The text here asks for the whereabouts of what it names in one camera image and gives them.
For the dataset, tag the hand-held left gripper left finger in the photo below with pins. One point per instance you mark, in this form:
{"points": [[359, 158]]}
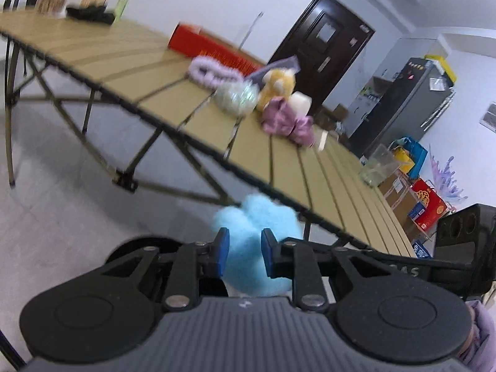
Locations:
{"points": [[221, 252]]}

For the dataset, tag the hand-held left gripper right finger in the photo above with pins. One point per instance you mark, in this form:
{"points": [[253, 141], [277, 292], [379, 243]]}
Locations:
{"points": [[267, 252]]}

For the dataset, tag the light blue fluffy plush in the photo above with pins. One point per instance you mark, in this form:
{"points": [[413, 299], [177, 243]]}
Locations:
{"points": [[252, 217]]}

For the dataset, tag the pink purple plush cloth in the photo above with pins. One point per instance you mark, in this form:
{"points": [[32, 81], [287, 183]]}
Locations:
{"points": [[279, 120]]}

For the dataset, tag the white soft cube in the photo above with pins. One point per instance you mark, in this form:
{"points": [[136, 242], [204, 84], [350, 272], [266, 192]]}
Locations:
{"points": [[300, 102]]}

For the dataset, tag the glittery green soft ball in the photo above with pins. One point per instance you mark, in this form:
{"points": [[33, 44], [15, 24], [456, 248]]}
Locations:
{"points": [[234, 97]]}

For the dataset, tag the yellow plush toy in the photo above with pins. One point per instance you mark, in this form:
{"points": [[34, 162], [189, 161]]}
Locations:
{"points": [[277, 85]]}

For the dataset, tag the red cardboard box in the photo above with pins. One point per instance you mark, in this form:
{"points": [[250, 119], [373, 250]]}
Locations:
{"points": [[186, 42]]}

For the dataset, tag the person's right forearm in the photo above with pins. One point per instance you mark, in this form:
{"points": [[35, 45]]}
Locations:
{"points": [[484, 337]]}

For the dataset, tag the red printed box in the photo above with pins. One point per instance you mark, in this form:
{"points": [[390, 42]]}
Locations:
{"points": [[426, 197]]}

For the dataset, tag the purple coral decoration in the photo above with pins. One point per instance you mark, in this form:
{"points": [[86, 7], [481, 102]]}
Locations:
{"points": [[445, 180]]}

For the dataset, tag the blue shopping bag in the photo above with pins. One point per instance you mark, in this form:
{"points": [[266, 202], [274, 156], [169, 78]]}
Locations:
{"points": [[416, 155]]}

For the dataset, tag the clear plastic cup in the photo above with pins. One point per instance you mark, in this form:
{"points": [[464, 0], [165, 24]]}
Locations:
{"points": [[378, 170]]}

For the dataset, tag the small cardboard boxes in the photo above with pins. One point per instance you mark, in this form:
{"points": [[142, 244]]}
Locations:
{"points": [[333, 118]]}

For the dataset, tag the grey refrigerator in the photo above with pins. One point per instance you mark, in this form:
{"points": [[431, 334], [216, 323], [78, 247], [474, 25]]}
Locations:
{"points": [[403, 104]]}

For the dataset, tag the yellow box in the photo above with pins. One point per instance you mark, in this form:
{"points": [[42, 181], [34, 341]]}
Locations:
{"points": [[441, 66]]}

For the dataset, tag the dark brown door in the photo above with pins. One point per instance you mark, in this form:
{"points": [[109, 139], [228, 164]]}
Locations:
{"points": [[310, 46]]}

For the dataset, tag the wooden slat folding table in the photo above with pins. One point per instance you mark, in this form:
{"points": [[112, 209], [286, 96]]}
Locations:
{"points": [[116, 58]]}

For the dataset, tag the green spray bottle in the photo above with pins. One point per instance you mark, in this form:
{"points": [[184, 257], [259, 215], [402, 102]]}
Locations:
{"points": [[122, 6]]}

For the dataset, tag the black cloth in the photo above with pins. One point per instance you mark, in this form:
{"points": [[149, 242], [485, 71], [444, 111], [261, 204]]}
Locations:
{"points": [[89, 12]]}

